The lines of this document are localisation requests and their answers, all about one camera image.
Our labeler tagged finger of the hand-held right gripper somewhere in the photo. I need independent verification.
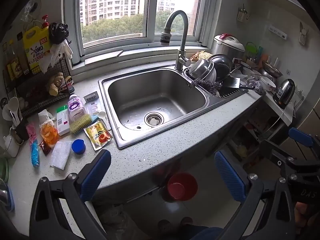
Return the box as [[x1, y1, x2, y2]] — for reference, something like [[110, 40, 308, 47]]
[[288, 127, 320, 161], [260, 140, 296, 167]]

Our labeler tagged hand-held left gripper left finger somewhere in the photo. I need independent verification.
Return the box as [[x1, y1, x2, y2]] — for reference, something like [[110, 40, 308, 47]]
[[30, 149, 112, 240]]

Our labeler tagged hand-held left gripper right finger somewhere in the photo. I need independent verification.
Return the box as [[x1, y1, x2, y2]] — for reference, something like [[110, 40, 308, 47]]
[[214, 150, 300, 240]]

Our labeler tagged red plastic bucket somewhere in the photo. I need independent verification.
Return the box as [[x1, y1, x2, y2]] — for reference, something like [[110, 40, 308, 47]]
[[167, 172, 198, 202]]

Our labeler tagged green white medicine box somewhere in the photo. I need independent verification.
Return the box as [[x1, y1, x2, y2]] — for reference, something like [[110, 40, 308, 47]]
[[55, 105, 72, 136]]

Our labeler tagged clear bottle purple label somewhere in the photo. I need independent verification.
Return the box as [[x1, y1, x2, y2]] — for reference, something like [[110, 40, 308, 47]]
[[67, 94, 88, 122]]

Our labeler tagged person's right hand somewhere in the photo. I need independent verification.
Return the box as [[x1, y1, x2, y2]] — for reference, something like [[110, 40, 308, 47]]
[[295, 201, 320, 228]]

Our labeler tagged blue plastic lid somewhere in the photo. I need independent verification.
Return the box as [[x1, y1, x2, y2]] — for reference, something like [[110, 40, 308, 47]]
[[72, 139, 86, 155]]

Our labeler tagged yellow sauce packet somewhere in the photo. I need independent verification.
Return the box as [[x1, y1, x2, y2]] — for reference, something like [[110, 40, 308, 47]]
[[84, 119, 113, 151]]

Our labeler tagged white foam pad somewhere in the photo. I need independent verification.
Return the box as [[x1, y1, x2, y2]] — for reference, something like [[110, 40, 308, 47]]
[[49, 141, 73, 170]]

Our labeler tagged steel electric kettle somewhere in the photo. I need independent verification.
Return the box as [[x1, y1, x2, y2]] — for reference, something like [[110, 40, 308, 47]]
[[272, 79, 296, 109]]

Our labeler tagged yellow bristle scrub brush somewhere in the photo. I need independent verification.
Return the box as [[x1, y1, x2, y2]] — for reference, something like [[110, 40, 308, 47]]
[[69, 114, 99, 134]]

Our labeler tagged white plastic spoon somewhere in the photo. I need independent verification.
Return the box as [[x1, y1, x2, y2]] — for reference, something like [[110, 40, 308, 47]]
[[97, 111, 112, 130]]

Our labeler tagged orange plastic wrapper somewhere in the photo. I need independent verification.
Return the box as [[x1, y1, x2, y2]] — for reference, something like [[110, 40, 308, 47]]
[[40, 120, 59, 145]]

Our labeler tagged person's right slipper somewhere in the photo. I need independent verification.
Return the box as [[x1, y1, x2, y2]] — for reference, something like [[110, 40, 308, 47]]
[[180, 217, 194, 230]]

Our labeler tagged person's slipper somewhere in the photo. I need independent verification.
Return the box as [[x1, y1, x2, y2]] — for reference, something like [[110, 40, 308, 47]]
[[180, 217, 194, 230], [157, 219, 173, 235]]

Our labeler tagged person's right leg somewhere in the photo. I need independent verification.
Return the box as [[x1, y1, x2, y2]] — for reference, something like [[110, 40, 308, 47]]
[[182, 226, 223, 240]]

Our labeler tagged white patterned bowl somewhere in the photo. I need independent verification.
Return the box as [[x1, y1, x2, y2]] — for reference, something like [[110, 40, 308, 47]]
[[260, 76, 277, 92]]

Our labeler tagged pink blue wrapper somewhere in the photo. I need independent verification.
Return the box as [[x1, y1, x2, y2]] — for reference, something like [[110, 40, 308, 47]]
[[26, 122, 40, 168]]

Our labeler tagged grey plastic bag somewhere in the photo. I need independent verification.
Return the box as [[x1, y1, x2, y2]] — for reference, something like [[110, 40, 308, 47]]
[[246, 77, 267, 95]]

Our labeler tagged steel frying pan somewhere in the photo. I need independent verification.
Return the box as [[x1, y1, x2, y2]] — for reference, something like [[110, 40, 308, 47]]
[[261, 61, 283, 78]]

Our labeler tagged clear packet grey label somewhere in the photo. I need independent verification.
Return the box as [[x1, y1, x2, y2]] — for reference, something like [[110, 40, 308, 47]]
[[83, 92, 103, 115]]

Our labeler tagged crumpled white tissue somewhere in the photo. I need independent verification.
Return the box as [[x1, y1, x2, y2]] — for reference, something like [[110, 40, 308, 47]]
[[38, 109, 56, 123]]

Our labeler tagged person's left slipper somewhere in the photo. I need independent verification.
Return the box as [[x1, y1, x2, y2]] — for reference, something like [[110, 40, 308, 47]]
[[157, 219, 173, 235]]

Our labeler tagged dark green utensil mug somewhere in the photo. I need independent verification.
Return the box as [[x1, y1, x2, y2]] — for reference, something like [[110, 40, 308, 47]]
[[11, 120, 29, 140]]

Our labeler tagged white ceramic teapot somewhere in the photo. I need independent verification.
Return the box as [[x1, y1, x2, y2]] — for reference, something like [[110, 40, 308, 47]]
[[3, 127, 24, 158]]

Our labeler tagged blue plastic tray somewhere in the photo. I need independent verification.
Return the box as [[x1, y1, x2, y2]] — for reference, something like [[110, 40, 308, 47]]
[[0, 180, 15, 213]]

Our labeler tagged green plastic bowl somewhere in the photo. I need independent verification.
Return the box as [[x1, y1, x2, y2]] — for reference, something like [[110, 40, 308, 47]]
[[0, 157, 9, 183]]

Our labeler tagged red snack packet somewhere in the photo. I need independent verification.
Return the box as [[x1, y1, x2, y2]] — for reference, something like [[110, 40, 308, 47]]
[[59, 76, 74, 92]]

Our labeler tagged dark tinsel scouring pad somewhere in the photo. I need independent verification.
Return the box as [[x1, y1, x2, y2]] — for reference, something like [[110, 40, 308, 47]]
[[192, 78, 223, 96]]

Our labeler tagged ginger root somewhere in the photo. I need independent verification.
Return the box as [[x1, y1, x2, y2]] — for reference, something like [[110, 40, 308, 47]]
[[47, 72, 64, 97]]

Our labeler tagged black wok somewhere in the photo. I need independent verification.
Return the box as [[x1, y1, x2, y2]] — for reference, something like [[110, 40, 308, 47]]
[[208, 54, 233, 82]]

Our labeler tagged stainless steel sink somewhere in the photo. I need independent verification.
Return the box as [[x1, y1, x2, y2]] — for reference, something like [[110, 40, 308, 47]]
[[98, 64, 250, 150]]

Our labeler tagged green plastic basket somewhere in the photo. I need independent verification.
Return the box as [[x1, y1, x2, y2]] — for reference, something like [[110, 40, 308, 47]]
[[245, 42, 258, 58]]

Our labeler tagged white rice paddle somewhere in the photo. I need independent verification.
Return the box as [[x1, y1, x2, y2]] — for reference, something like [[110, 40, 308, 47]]
[[2, 97, 23, 128]]

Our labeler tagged stainless steel bowl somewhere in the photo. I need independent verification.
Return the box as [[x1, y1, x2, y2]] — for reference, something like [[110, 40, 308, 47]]
[[188, 59, 217, 83]]

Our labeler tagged silver rice cooker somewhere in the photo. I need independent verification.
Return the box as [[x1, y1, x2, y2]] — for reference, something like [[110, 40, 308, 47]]
[[212, 33, 245, 60]]

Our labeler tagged yellow dish cloth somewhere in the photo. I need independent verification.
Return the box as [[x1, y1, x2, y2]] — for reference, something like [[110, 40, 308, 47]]
[[191, 51, 213, 62]]

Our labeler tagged brown sauce bottle yellow label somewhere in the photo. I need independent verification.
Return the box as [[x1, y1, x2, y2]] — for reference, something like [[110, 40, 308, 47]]
[[5, 39, 23, 79]]

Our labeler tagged yellow detergent bottle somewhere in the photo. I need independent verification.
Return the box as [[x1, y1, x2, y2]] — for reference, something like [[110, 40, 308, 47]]
[[23, 15, 52, 74]]

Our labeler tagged steel kitchen faucet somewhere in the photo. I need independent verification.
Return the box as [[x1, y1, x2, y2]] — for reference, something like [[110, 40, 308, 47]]
[[160, 10, 192, 71]]

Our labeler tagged black plastic bag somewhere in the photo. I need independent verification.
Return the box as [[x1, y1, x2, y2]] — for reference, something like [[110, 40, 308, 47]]
[[49, 22, 69, 45]]

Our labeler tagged white framed window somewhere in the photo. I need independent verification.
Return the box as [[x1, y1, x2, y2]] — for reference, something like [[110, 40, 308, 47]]
[[64, 0, 223, 64]]

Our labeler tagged steel cleaver black handle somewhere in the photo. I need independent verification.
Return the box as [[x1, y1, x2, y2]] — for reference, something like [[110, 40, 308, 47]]
[[226, 77, 256, 90]]

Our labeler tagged black wire rack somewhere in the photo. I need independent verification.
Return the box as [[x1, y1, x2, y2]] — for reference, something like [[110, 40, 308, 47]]
[[2, 52, 75, 117]]

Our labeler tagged white wall utensil holder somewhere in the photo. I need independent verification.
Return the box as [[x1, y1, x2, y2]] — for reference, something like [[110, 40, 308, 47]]
[[299, 21, 309, 46]]

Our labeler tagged white wall hook strip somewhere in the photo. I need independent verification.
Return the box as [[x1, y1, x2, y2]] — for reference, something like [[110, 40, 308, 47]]
[[269, 25, 288, 40]]

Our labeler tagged wall chopstick holder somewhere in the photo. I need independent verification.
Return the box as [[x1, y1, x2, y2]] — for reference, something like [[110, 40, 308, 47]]
[[237, 4, 250, 23]]

